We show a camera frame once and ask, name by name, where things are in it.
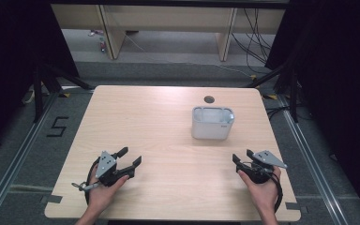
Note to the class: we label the black tape strip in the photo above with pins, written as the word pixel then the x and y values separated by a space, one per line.
pixel 51 198
pixel 295 206

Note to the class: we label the aluminium floor rail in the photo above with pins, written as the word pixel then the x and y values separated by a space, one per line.
pixel 15 156
pixel 309 156

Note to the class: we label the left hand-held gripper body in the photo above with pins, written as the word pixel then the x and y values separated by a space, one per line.
pixel 107 170

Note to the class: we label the person's left hand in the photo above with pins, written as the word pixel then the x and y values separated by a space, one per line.
pixel 103 195

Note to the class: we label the person's right hand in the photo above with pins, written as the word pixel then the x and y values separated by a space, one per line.
pixel 262 192

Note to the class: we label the black metal stand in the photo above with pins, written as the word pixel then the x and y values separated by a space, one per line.
pixel 293 93
pixel 38 93

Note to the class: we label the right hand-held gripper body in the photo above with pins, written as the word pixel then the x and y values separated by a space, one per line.
pixel 261 170

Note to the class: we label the small colourful floor objects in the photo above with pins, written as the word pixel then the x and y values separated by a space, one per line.
pixel 101 43

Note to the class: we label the beige wooden desk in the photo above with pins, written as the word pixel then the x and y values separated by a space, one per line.
pixel 168 18

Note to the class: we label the yellow floor tape piece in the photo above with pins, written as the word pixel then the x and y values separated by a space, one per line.
pixel 270 97
pixel 65 94

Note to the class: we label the dark round table grommet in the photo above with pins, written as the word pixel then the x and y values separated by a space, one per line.
pixel 209 99

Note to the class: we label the black curtain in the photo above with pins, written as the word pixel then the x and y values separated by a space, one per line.
pixel 12 62
pixel 340 93

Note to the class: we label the white plastic holder box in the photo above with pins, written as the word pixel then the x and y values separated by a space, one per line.
pixel 212 128

